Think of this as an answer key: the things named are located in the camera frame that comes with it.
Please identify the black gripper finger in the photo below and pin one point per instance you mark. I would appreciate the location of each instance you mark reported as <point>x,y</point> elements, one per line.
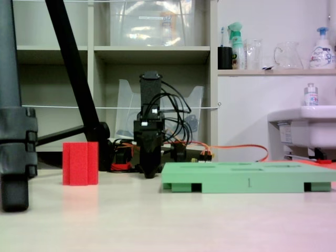
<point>155,157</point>
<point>145,157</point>

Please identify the red cross columnar block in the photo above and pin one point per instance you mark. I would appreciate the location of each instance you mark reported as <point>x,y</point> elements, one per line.
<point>78,164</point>

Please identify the green shape hole board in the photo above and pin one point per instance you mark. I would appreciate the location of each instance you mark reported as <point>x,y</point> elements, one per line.
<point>236,178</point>

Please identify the red black table clamp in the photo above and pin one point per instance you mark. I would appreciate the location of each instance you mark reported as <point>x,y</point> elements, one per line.
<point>178,152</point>
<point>121,166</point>

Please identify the clear plastic tray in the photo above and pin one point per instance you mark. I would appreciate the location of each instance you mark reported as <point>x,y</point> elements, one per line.
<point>126,115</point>

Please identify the circuit board with connectors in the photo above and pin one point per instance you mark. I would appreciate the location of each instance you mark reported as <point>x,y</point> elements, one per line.
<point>206,156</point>

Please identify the black tripod brace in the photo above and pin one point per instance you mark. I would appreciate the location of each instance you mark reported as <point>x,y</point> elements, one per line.
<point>60,135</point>

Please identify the beige shelf unit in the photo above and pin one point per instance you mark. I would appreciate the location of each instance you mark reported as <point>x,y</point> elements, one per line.
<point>90,65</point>

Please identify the clear plastic storage box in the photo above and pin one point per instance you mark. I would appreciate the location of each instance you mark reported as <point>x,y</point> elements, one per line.
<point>147,29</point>

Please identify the black cup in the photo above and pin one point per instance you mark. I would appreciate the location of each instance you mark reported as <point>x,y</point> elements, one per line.
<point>225,59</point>

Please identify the green spray bottle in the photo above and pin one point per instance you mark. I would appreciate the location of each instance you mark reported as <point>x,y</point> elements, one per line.
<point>237,50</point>

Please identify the blue white toothbrush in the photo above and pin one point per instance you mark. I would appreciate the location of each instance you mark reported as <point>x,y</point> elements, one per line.
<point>222,35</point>

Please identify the glass beaker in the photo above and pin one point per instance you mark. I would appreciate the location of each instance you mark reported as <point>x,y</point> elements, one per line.
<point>252,56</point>

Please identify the grey tripod leg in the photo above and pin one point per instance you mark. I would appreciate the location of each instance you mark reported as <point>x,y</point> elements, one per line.
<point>10,118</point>

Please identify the white sink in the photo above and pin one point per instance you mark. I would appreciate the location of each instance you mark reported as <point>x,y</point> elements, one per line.
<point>309,126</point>

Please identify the glass pitcher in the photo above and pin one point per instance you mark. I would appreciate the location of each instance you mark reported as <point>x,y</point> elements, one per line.
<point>288,57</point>

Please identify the small clear sanitizer bottle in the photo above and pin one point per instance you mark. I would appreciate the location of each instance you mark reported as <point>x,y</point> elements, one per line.
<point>311,97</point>

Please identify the white pump soap bottle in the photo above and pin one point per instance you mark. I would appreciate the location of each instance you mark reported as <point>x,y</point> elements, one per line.
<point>321,55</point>

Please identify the wooden wall shelf board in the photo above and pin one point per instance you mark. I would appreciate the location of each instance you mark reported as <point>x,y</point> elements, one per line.
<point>275,72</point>

